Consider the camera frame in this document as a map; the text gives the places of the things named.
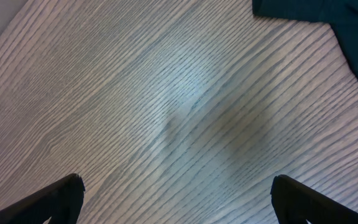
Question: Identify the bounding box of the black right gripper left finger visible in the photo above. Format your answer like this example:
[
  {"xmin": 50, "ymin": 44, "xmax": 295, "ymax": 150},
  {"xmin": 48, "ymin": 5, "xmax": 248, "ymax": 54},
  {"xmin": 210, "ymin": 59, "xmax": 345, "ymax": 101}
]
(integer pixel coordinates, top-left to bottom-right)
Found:
[{"xmin": 0, "ymin": 174, "xmax": 85, "ymax": 224}]

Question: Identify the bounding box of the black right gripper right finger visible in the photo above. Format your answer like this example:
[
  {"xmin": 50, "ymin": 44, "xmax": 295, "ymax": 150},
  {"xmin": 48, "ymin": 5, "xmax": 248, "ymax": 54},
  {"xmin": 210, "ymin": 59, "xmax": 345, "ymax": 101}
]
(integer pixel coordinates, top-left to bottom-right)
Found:
[{"xmin": 270, "ymin": 175, "xmax": 358, "ymax": 224}]

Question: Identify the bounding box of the black garment with logo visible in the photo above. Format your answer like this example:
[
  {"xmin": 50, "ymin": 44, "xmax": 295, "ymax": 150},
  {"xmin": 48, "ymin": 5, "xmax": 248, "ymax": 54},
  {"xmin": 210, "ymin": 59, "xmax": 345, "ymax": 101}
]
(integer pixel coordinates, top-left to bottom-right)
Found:
[{"xmin": 252, "ymin": 0, "xmax": 358, "ymax": 79}]

